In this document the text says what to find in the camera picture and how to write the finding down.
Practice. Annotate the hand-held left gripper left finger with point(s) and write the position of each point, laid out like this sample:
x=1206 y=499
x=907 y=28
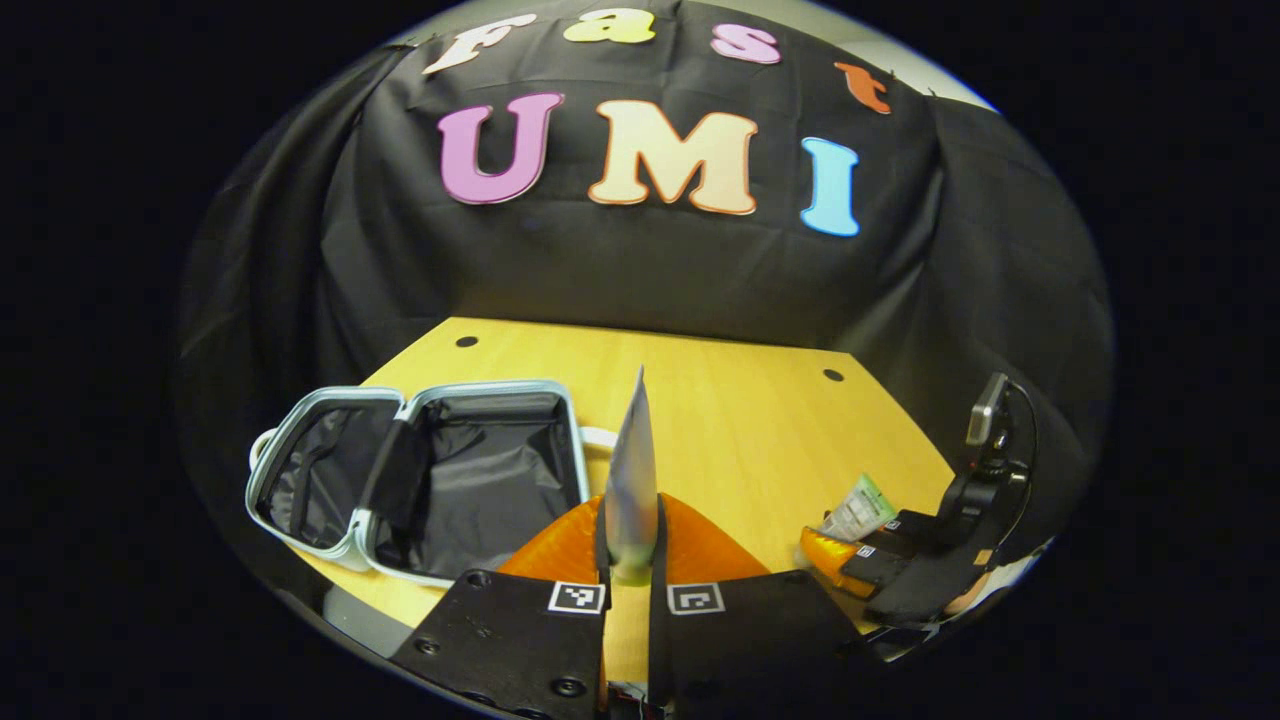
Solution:
x=520 y=640

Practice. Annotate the black backdrop cloth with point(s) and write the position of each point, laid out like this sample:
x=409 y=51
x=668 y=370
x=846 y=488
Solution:
x=640 y=270

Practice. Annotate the green white squeeze tube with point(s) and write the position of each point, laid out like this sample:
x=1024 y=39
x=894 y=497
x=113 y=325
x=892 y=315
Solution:
x=860 y=510

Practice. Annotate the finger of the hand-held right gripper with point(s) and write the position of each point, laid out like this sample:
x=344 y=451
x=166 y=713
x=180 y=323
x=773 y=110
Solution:
x=915 y=530
x=850 y=565

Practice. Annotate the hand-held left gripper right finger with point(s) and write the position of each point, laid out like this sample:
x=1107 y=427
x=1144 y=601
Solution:
x=740 y=640

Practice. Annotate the small light blue suitcase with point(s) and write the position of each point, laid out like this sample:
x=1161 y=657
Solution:
x=480 y=480

